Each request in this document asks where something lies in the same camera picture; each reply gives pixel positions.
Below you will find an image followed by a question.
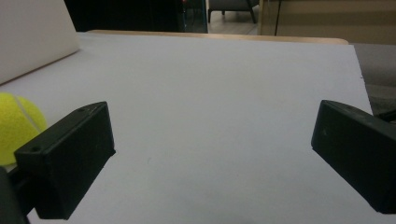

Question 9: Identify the grey chair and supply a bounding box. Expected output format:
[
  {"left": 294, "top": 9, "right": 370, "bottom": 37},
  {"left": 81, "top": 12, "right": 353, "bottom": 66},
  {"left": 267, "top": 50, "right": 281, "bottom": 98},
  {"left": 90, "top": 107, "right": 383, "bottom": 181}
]
[{"left": 207, "top": 0, "right": 261, "bottom": 24}]

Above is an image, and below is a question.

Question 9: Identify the white board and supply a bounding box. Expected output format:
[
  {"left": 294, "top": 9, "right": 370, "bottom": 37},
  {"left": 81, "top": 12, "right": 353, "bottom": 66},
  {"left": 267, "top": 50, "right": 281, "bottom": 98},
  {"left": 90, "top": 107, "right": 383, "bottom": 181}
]
[{"left": 0, "top": 0, "right": 81, "bottom": 86}]

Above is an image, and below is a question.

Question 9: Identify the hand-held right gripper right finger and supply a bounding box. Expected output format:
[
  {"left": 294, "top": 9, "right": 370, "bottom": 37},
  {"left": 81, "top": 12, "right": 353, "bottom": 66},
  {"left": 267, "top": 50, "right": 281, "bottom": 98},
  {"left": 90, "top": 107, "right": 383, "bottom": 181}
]
[{"left": 310, "top": 99, "right": 396, "bottom": 215}]

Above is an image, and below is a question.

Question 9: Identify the yellow tennis ball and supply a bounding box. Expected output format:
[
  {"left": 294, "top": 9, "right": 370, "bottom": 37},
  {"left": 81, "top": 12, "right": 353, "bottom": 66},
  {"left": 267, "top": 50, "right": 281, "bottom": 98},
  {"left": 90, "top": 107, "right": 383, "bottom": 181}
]
[{"left": 0, "top": 91, "right": 49, "bottom": 166}]

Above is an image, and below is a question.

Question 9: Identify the beige cabinet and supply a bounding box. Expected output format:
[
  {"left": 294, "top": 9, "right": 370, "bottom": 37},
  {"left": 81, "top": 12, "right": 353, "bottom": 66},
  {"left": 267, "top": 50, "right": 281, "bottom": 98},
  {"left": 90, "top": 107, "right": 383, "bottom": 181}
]
[{"left": 259, "top": 0, "right": 396, "bottom": 46}]

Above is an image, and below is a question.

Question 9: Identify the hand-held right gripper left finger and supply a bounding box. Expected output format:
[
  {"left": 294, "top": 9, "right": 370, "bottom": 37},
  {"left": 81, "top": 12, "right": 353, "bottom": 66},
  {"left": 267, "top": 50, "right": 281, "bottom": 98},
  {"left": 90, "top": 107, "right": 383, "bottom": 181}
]
[{"left": 13, "top": 101, "right": 117, "bottom": 220}]

